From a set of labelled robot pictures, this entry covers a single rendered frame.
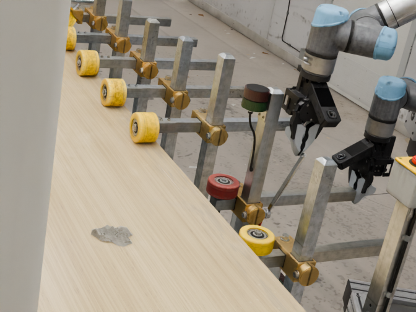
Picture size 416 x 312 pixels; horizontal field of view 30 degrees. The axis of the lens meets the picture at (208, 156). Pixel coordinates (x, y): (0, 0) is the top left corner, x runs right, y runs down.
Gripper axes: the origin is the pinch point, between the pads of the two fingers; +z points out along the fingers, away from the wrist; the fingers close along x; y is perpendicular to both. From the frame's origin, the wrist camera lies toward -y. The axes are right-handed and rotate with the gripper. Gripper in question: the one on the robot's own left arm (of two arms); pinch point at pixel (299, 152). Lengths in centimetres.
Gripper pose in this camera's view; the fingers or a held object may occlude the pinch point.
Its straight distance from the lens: 188.1
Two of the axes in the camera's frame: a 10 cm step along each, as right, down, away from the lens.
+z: -1.9, 8.9, 4.2
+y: -4.1, -4.6, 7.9
